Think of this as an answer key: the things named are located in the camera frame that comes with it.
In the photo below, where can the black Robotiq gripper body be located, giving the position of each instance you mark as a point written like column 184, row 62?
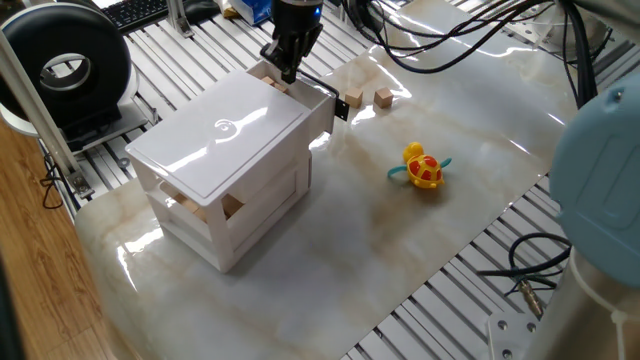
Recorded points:
column 297, row 17

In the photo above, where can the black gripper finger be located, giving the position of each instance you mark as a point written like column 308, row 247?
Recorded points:
column 305, row 45
column 280, row 52

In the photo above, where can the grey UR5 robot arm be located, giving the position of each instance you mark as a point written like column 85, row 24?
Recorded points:
column 600, row 175

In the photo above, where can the white drawer cabinet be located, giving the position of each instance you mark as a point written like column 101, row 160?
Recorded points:
column 210, row 135

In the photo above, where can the wooden block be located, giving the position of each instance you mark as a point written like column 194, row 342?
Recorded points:
column 232, row 205
column 267, row 80
column 281, row 89
column 190, row 202

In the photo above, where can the blue white box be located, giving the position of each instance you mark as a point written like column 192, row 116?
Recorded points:
column 255, row 10

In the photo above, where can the small wooden cube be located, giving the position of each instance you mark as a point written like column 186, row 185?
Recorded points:
column 383, row 97
column 353, row 97

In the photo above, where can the black computer mouse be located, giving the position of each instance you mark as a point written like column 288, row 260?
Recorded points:
column 200, row 10

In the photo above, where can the aluminium upright profile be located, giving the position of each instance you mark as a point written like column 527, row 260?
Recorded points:
column 179, row 20

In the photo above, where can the black keyboard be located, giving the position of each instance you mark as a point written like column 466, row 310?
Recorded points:
column 135, row 12

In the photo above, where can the yellow turtle bath toy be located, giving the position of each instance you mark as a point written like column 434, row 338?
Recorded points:
column 424, row 170

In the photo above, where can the aluminium frame post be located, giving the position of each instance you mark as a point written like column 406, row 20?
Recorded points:
column 35, row 110

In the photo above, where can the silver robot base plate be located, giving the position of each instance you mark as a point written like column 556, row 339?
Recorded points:
column 510, row 335

